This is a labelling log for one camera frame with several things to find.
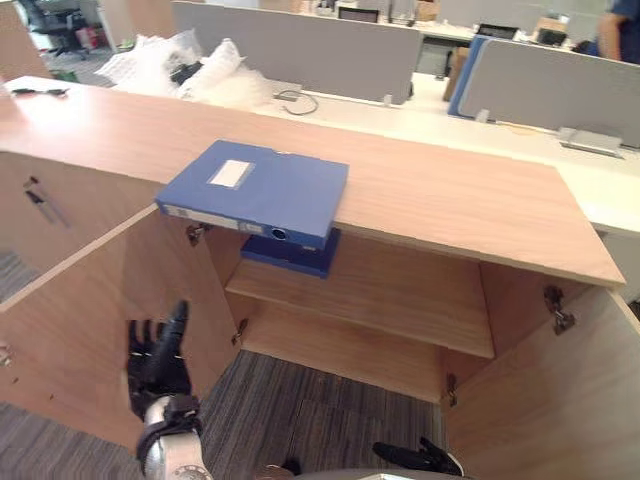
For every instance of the black small object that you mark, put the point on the black small object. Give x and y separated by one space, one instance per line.
37 91

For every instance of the black office chair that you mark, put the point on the black office chair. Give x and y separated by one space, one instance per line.
55 25

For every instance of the metal door hinge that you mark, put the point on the metal door hinge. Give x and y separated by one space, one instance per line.
451 391
196 233
240 333
559 311

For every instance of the wooden cabinet door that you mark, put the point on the wooden cabinet door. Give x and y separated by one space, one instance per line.
550 395
100 320

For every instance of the grey desk socket box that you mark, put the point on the grey desk socket box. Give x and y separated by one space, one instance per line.
591 139

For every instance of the white bubble wrap pile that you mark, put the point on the white bubble wrap pile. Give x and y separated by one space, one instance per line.
185 67

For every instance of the wooden office cabinet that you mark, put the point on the wooden office cabinet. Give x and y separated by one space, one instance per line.
310 210

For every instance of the brown cardboard box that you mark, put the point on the brown cardboard box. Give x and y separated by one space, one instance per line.
457 72

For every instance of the blue file box folder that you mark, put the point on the blue file box folder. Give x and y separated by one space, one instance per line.
255 190

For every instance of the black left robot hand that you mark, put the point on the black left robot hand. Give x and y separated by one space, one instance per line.
160 362

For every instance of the robot body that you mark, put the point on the robot body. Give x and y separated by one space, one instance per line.
325 474

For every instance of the person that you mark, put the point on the person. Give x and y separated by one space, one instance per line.
620 30

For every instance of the wooden cabinet shelf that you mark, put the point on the wooden cabinet shelf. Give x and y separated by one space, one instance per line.
365 305

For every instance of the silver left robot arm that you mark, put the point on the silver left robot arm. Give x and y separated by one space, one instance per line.
172 440

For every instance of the grey desk partition blue edge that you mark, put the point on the grey desk partition blue edge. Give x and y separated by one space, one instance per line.
545 85

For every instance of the black monitor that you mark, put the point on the black monitor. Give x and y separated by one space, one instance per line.
496 31

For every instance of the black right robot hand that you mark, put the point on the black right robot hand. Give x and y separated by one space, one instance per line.
422 457

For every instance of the dark blue folder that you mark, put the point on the dark blue folder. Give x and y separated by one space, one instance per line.
295 257

